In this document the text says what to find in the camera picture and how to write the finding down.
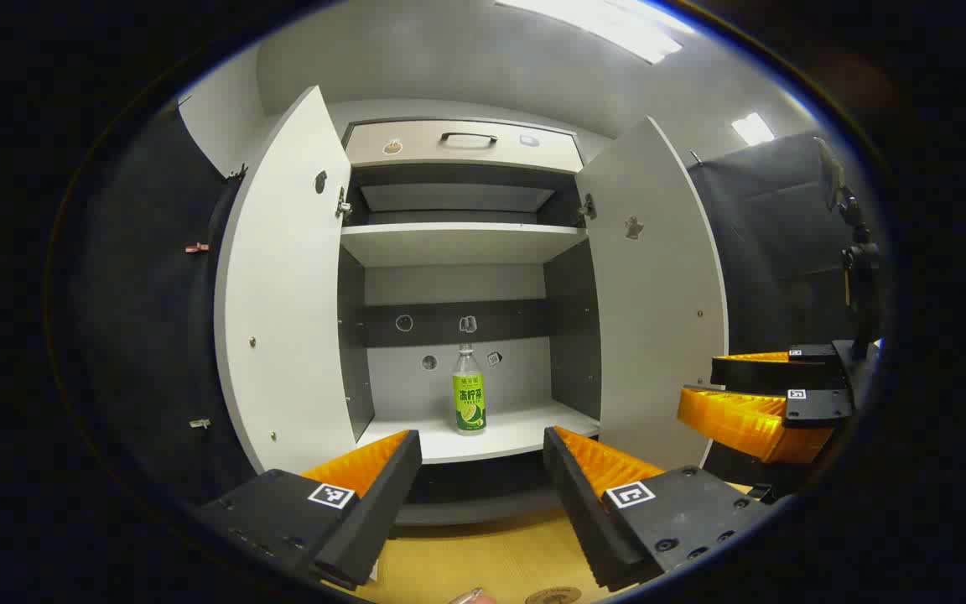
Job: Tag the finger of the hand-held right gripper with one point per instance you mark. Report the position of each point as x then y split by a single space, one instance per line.
818 407
751 373

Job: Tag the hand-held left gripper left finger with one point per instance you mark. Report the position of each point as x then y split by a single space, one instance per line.
382 495

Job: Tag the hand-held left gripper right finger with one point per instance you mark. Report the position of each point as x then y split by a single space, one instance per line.
579 503

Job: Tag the round brown coaster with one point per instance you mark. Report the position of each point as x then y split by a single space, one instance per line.
552 596

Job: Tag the clear bottle with green label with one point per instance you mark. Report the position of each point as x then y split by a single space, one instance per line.
470 403

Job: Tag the white and grey cabinet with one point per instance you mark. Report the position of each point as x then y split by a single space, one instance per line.
449 377

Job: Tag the metal door hinge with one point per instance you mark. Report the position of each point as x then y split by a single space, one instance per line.
588 208
342 205

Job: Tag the white cabinet shelf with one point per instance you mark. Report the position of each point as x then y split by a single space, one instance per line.
458 243

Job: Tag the beige cabinet drawer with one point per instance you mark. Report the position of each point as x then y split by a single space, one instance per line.
416 155

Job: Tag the small ceiling light panel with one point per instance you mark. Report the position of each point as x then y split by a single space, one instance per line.
753 129

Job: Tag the long ceiling light panel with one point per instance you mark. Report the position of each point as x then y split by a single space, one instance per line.
609 25

